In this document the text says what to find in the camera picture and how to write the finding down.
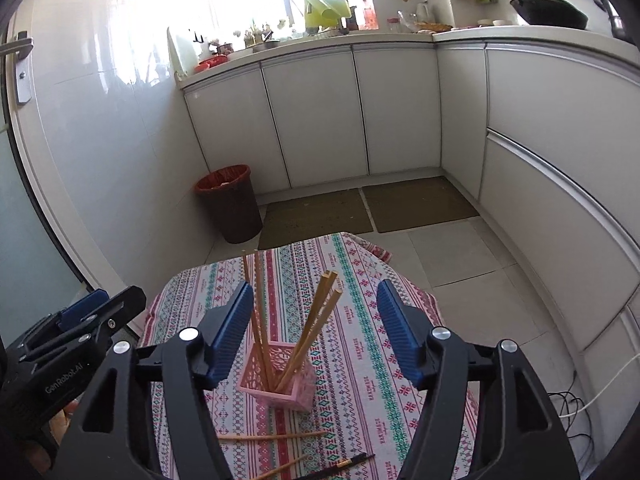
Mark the black chopstick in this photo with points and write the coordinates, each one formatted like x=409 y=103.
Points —
x=360 y=458

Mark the white kettle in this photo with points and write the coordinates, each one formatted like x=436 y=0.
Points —
x=424 y=11

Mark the red labelled bottle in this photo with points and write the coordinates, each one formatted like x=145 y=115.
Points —
x=370 y=15

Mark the plain wooden chopstick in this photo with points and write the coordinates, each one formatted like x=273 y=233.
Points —
x=275 y=436
x=285 y=467

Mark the brown floor mat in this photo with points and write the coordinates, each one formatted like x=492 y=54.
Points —
x=315 y=217
x=420 y=202

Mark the bunch of wooden chopsticks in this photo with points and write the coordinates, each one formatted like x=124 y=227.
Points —
x=262 y=330

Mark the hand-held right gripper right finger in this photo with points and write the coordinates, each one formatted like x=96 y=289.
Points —
x=395 y=330

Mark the pink plastic chopstick holder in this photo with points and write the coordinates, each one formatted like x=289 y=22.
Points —
x=295 y=390

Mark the lime green plastic container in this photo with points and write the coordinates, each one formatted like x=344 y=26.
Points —
x=325 y=12

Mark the white cabinet with doors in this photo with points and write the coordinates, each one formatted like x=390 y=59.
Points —
x=315 y=115

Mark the patterned striped tablecloth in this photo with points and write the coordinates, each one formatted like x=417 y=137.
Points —
x=350 y=360

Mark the red plastic basin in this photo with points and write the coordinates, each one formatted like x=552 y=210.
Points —
x=212 y=63

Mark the white cabinet with drawers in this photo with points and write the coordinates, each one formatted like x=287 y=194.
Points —
x=540 y=160

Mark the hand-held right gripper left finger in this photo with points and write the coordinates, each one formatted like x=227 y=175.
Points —
x=232 y=330

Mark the frosted glass door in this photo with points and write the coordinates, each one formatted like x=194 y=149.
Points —
x=30 y=240

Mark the red trash bin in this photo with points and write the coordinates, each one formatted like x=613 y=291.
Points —
x=230 y=205

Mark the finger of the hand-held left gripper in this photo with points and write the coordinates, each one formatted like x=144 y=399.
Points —
x=125 y=305
x=82 y=307

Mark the black wok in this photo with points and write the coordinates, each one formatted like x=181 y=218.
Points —
x=555 y=12

